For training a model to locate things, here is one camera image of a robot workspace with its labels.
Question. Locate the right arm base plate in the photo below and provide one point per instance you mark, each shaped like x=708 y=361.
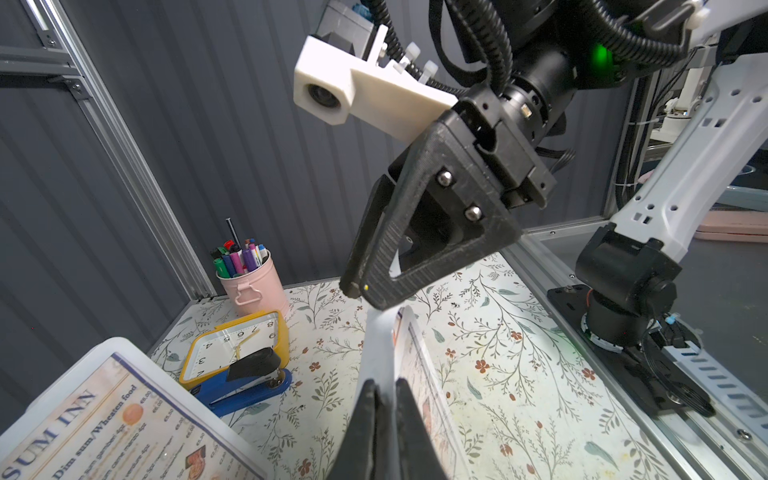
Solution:
x=632 y=350

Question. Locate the white rack panel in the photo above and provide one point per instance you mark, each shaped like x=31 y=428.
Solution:
x=62 y=387
x=378 y=363

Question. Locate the yellow tray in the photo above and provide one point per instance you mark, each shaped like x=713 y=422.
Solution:
x=214 y=352

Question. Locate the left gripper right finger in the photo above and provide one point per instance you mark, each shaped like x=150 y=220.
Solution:
x=417 y=457

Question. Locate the Dim Sum menu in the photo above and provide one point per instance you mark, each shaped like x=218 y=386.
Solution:
x=413 y=363
x=117 y=424

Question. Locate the pink pen cup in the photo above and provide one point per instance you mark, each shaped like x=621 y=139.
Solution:
x=258 y=291

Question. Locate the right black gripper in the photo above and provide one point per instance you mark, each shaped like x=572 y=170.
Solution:
x=443 y=203

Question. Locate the blue stapler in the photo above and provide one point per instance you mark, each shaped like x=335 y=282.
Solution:
x=245 y=383

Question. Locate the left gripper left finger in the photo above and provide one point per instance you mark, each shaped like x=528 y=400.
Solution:
x=356 y=458

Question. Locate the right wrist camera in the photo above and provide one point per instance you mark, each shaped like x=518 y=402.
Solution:
x=333 y=85

